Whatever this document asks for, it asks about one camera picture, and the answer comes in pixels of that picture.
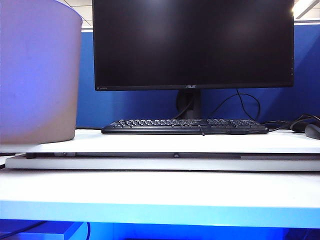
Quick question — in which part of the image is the black Logitech keyboard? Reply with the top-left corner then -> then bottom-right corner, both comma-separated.
100,118 -> 269,136

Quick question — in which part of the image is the black monitor stand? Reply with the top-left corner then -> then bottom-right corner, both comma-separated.
175,89 -> 203,120

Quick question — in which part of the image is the white sliding tray board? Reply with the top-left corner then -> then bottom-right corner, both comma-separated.
4,154 -> 320,172

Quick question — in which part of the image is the black ASUS computer monitor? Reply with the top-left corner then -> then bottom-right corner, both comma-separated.
91,0 -> 296,91

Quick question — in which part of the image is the white raised desk board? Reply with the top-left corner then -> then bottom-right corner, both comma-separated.
0,128 -> 320,154

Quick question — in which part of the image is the white box under table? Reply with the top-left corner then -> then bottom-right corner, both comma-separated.
0,221 -> 85,240

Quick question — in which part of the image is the blue cubicle partition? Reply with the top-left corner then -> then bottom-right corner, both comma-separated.
76,23 -> 320,128

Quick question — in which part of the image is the black computer mouse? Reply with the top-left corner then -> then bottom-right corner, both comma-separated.
304,124 -> 320,140

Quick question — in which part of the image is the white ceiling light panel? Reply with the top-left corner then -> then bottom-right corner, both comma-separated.
291,0 -> 320,20

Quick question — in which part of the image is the black cable at monitor stand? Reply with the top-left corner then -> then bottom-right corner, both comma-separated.
173,99 -> 194,120

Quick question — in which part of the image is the black looped monitor cable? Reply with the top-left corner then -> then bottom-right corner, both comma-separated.
208,88 -> 261,121

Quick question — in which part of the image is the black cable bundle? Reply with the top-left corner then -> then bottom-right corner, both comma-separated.
262,113 -> 320,133

